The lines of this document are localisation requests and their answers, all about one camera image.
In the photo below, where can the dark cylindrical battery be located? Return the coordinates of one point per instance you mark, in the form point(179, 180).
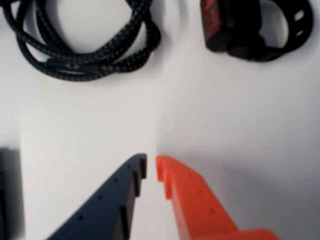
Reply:
point(10, 187)

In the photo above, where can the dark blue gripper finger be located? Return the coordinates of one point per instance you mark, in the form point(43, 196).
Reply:
point(105, 205)

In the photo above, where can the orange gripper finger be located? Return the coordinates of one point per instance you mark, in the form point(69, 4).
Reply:
point(197, 207)

